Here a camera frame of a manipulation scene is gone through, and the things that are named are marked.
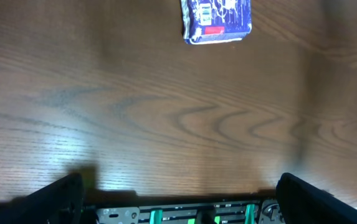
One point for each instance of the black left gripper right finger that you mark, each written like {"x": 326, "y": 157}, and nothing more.
{"x": 303, "y": 203}

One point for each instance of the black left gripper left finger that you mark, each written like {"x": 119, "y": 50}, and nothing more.
{"x": 59, "y": 202}

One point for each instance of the red purple snack bag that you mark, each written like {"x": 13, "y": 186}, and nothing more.
{"x": 215, "y": 21}

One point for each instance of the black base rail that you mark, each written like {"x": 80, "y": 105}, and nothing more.
{"x": 224, "y": 212}

